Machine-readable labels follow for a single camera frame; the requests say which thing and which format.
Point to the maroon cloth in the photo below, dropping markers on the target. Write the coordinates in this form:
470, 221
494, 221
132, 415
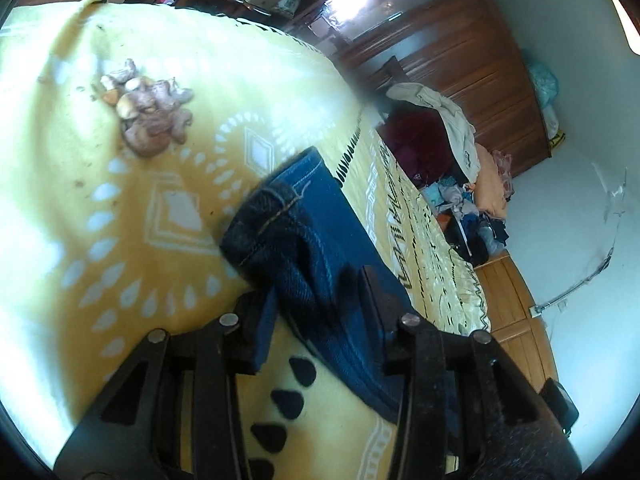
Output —
417, 142

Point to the light blue plastic bag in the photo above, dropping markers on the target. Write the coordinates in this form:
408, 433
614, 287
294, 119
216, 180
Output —
542, 82

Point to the brown wooden wardrobe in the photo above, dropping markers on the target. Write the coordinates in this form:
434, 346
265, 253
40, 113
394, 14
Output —
455, 70

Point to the pile of mixed clothes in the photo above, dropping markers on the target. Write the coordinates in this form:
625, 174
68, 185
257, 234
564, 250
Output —
465, 215

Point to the blue denim pants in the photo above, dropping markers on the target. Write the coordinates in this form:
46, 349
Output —
310, 240

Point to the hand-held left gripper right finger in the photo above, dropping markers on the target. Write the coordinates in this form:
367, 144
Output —
376, 310

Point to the yellow and black bag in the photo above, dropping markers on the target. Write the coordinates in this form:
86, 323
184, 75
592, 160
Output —
555, 141

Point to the orange cloth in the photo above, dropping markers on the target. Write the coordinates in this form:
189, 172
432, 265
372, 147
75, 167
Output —
490, 185

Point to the wooden bed frame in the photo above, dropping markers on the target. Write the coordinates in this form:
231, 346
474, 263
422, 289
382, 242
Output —
517, 305

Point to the yellow patterned blanket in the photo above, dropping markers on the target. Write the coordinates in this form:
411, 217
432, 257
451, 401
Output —
175, 200

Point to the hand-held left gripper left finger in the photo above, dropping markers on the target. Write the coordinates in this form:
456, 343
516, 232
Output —
260, 332

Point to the black box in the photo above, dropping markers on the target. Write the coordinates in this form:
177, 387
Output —
560, 405

